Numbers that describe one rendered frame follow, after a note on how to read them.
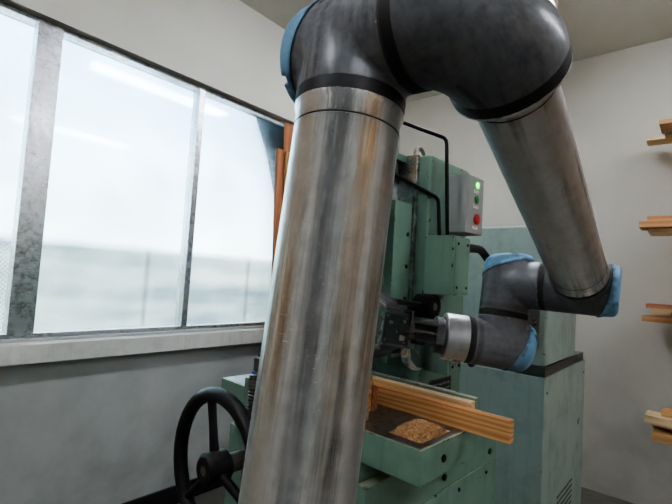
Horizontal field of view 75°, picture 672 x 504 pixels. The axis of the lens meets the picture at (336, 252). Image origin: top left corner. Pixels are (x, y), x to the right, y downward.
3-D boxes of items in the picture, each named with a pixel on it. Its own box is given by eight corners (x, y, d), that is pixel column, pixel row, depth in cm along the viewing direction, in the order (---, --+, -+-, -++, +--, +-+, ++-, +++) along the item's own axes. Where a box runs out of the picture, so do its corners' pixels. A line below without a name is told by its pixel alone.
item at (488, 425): (274, 372, 123) (275, 358, 123) (279, 371, 124) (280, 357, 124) (509, 444, 77) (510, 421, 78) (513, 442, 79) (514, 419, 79)
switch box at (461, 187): (445, 232, 121) (448, 175, 122) (462, 236, 128) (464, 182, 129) (466, 231, 117) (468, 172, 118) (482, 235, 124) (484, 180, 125)
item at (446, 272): (422, 293, 113) (425, 235, 114) (440, 293, 119) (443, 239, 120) (452, 295, 107) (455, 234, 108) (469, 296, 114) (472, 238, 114)
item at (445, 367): (414, 368, 110) (417, 320, 111) (429, 365, 115) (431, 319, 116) (448, 376, 104) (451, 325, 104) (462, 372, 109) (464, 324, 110)
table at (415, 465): (184, 407, 106) (186, 382, 106) (281, 389, 128) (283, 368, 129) (385, 509, 64) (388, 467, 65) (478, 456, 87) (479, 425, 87)
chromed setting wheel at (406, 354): (395, 373, 104) (398, 320, 105) (423, 367, 113) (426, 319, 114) (406, 375, 102) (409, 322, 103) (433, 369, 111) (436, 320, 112)
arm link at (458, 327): (461, 316, 90) (455, 364, 88) (437, 312, 90) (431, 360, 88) (473, 315, 81) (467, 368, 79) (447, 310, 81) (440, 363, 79)
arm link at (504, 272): (552, 261, 86) (546, 324, 84) (493, 259, 93) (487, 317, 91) (539, 250, 79) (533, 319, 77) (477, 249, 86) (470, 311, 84)
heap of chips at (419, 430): (388, 432, 80) (388, 421, 80) (417, 421, 87) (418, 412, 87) (420, 444, 75) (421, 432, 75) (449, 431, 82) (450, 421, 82)
